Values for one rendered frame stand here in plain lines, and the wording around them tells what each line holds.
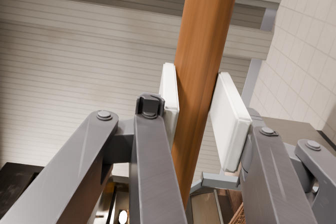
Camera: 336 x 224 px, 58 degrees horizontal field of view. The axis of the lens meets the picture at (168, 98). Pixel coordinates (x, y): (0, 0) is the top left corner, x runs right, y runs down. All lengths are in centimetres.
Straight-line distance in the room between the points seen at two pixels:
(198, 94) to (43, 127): 395
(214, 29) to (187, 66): 3
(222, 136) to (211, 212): 189
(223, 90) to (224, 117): 2
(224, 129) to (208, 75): 5
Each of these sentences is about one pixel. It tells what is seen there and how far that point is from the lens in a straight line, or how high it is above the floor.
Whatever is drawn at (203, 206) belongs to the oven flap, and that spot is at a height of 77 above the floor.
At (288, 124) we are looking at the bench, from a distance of 216.
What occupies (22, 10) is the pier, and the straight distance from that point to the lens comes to 355.
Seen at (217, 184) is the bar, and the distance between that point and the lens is 132.
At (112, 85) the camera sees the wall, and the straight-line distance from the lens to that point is 363.
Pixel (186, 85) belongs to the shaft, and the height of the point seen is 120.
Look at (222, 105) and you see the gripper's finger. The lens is 17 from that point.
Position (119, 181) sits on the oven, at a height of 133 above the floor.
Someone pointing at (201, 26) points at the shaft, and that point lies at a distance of 18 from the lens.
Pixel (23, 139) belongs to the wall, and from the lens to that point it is 431.
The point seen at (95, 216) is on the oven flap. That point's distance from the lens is 170.
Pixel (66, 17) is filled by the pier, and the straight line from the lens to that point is 340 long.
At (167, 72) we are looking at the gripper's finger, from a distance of 18.
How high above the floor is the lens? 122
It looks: 4 degrees down
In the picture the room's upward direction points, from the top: 82 degrees counter-clockwise
